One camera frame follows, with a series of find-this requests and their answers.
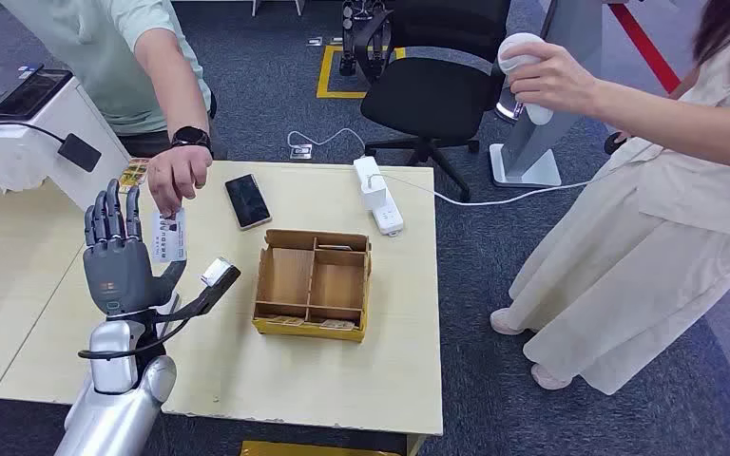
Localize person's left hand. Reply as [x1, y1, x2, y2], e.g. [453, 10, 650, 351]
[501, 40, 603, 118]
[145, 145, 214, 219]

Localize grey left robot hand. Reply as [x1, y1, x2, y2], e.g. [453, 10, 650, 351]
[83, 179, 188, 318]

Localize white handheld device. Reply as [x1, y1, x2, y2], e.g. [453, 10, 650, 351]
[497, 32, 555, 127]

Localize white ID card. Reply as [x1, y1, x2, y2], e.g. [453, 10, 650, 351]
[150, 209, 188, 264]

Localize cardboard organizer box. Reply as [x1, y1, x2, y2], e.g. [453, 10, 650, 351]
[251, 228, 374, 344]

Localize yellow key card stack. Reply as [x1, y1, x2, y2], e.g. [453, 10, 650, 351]
[118, 157, 152, 195]

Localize person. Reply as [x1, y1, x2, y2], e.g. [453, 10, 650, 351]
[490, 0, 730, 396]
[0, 0, 228, 219]

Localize black wristwatch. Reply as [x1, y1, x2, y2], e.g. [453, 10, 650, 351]
[170, 125, 213, 152]

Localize grey floor display stand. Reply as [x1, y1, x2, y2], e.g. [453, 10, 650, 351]
[490, 0, 605, 189]

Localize black smartphone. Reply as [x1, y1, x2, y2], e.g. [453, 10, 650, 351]
[224, 173, 273, 232]

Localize black round floor object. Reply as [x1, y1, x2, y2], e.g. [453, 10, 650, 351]
[604, 132, 631, 158]

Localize black power adapter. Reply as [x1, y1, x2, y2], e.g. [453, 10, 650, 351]
[57, 132, 103, 174]

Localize white desk stand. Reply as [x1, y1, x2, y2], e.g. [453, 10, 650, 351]
[0, 75, 132, 212]

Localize black office chair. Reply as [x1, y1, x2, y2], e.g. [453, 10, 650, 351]
[353, 0, 514, 202]

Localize white crumpled bag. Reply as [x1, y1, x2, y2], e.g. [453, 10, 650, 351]
[0, 147, 51, 195]

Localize black tablet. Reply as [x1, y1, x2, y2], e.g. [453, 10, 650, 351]
[0, 68, 75, 122]

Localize white charger plug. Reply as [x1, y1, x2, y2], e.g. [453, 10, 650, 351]
[360, 175, 392, 212]

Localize white furniture legs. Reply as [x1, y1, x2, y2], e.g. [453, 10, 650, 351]
[251, 0, 306, 17]

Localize white power strip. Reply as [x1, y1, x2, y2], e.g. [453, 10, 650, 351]
[353, 156, 405, 238]

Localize yellow object under table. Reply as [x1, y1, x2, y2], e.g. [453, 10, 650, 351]
[240, 440, 404, 456]

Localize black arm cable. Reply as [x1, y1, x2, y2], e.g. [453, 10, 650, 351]
[77, 317, 191, 362]

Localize white floor cable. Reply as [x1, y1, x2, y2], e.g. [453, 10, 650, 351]
[286, 127, 368, 152]

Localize white charger cable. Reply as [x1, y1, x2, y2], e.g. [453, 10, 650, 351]
[371, 173, 593, 209]

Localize black adapter cable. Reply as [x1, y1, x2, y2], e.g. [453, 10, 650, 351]
[0, 119, 67, 144]

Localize black metal stand frame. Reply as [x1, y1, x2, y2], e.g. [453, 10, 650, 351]
[338, 0, 394, 78]

